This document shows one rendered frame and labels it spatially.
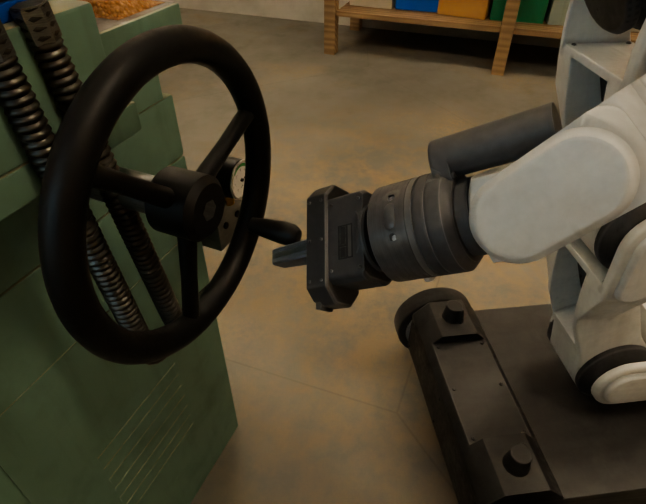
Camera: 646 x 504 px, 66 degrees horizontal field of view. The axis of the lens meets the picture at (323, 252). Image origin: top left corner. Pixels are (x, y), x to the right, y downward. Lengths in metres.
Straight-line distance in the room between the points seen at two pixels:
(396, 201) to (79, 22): 0.28
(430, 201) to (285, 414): 0.93
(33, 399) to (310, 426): 0.71
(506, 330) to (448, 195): 0.88
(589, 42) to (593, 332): 0.48
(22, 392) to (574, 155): 0.58
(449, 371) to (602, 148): 0.82
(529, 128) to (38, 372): 0.56
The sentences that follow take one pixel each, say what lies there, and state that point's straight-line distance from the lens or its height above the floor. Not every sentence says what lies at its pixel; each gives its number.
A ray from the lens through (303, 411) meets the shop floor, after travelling 1.26.
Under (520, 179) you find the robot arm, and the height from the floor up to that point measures 0.89.
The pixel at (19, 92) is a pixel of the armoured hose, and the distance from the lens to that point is 0.41.
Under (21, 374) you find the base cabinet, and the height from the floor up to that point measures 0.61.
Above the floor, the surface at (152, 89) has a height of 0.82.
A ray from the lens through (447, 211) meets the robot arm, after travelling 0.40.
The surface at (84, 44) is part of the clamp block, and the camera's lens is 0.47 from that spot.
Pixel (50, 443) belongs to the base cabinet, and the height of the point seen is 0.49.
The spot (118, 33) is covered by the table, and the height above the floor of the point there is 0.89.
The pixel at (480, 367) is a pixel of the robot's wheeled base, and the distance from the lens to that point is 1.14.
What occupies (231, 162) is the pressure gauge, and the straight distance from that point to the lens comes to 0.76.
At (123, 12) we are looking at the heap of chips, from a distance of 0.67.
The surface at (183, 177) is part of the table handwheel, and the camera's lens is 0.44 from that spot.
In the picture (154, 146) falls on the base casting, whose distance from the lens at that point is 0.70.
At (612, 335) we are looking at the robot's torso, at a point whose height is 0.38.
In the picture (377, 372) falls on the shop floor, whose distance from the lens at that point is 1.33.
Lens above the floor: 1.06
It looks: 40 degrees down
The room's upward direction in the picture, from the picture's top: straight up
